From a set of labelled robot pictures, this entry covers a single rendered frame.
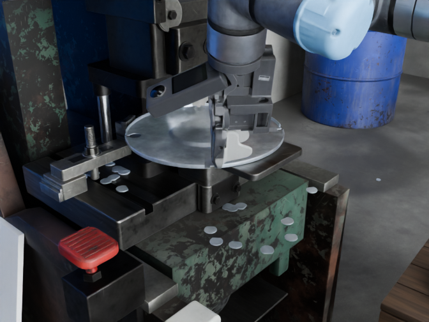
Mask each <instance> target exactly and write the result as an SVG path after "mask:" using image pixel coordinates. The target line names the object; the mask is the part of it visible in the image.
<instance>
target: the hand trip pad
mask: <svg viewBox="0 0 429 322"><path fill-rule="evenodd" d="M58 250H59V253H60V254H61V255H62V256H63V257H65V258H66V259H67V260H69V261H70V262H72V263H73V264H74V265H75V266H77V267H79V268H81V269H85V271H86V273H94V272H96V271H97V269H98V267H97V266H98V265H100V264H102V263H104V262H106V261H107V260H109V259H111V258H112V257H114V256H115V255H116V254H117V253H118V251H119V247H118V242H117V241H116V240H115V239H113V238H112V237H110V236H109V235H107V234H105V233H104V232H103V231H101V230H99V229H97V228H95V227H89V226H88V227H85V228H83V229H80V230H78V231H76V232H74V233H72V234H70V235H68V236H66V237H64V238H63V239H61V240H60V241H59V243H58Z"/></svg>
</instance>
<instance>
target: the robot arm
mask: <svg viewBox="0 0 429 322"><path fill-rule="evenodd" d="M267 30H270V31H272V32H274V33H276V34H278V35H280V36H282V37H284V38H286V39H288V40H290V41H292V42H294V43H296V44H298V45H299V46H300V47H301V48H303V49H304V50H306V51H308V52H311V53H314V54H319V55H321V56H324V57H325V58H328V59H332V60H340V59H343V58H346V57H347V56H348V55H350V53H351V52H352V50H354V49H356V48H357V47H358V46H359V44H360V43H361V42H362V40H363V38H364V37H365V35H366V33H367V31H368V30H371V31H377V32H380V33H386V34H390V35H396V36H401V37H404V38H410V39H413V40H419V41H422V42H428V43H429V0H207V44H206V47H207V51H208V52H207V60H208V61H206V62H204V63H201V64H199V65H197V66H194V67H193V68H190V69H188V70H186V71H184V72H181V73H179V74H177V75H175V76H173V77H170V78H168V79H166V80H163V81H161V82H159V83H157V84H155V85H152V86H150V87H148V88H147V96H146V109H147V111H148V112H149V113H150V115H152V117H153V118H159V117H161V116H164V115H166V114H168V113H170V112H173V111H176V110H178V109H180V108H182V107H185V106H187V105H190V104H192V103H194V102H197V101H199V100H201V99H203V98H206V97H209V115H210V129H211V161H212V163H213V164H214V165H215V167H216V168H217V169H221V168H222V165H223V164H224V163H225V162H228V161H231V160H237V159H240V158H246V157H249V156H250V155H251V154H252V148H251V147H250V146H247V145H244V144H241V143H240V142H244V141H246V140H247V139H248V138H249V132H248V131H253V134H268V133H269V128H270V123H271V115H272V110H273V102H272V99H271V92H272V87H273V78H274V73H275V64H276V58H275V55H274V54H273V47H272V45H266V36H267ZM268 113H269V115H268ZM267 116H268V120H267Z"/></svg>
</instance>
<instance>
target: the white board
mask: <svg viewBox="0 0 429 322"><path fill-rule="evenodd" d="M23 258H24V234H23V233H22V232H21V231H19V230H18V229H17V228H16V227H14V226H13V225H11V224H10V223H9V222H7V221H5V219H3V218H1V217H0V322H22V281H23Z"/></svg>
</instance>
